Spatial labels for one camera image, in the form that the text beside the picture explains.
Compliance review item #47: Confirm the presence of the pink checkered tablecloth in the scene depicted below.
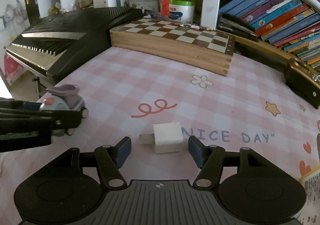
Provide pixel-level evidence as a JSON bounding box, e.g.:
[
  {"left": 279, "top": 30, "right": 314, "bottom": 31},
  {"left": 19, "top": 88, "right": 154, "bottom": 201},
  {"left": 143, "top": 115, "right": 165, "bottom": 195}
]
[{"left": 1, "top": 48, "right": 319, "bottom": 224}]

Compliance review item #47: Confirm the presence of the dark brown wooden case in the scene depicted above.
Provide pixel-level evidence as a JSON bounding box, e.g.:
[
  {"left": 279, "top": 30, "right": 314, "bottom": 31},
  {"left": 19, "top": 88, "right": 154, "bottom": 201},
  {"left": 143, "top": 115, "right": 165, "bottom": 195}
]
[{"left": 235, "top": 36, "right": 319, "bottom": 109}]

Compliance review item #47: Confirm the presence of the white green lidded tub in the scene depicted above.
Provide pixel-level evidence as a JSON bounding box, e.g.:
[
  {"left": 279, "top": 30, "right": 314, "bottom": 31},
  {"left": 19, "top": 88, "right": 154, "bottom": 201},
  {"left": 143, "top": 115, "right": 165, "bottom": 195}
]
[{"left": 169, "top": 0, "right": 195, "bottom": 24}]

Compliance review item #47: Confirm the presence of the grey toy car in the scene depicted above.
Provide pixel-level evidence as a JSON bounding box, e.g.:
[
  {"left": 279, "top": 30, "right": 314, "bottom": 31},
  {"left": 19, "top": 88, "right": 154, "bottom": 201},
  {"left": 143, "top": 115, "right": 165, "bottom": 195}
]
[{"left": 39, "top": 84, "right": 88, "bottom": 137}]

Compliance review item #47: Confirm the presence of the white power adapter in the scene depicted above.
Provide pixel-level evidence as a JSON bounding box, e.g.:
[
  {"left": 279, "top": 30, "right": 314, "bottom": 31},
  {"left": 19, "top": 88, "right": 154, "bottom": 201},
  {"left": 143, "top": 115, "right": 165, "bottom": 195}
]
[{"left": 139, "top": 122, "right": 184, "bottom": 154}]

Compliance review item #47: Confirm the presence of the wooden chess board box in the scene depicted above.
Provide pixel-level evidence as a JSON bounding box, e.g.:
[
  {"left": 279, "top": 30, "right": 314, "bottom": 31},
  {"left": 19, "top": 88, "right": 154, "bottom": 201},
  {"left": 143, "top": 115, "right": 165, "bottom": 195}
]
[{"left": 110, "top": 17, "right": 235, "bottom": 76}]

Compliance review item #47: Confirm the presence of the yellow cardboard box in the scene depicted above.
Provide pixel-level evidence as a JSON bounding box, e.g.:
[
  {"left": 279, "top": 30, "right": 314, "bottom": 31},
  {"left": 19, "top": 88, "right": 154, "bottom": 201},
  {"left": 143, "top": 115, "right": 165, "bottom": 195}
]
[{"left": 298, "top": 169, "right": 320, "bottom": 225}]

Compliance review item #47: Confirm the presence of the row of leaning books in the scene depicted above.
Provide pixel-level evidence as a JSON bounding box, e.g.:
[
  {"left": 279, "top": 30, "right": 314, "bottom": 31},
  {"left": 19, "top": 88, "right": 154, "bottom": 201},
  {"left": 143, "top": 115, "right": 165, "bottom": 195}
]
[{"left": 217, "top": 0, "right": 319, "bottom": 68}]

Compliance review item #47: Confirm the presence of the black electronic keyboard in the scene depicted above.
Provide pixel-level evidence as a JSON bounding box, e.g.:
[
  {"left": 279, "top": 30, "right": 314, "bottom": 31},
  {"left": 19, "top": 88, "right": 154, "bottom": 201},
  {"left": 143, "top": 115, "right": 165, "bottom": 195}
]
[{"left": 5, "top": 7, "right": 143, "bottom": 85}]

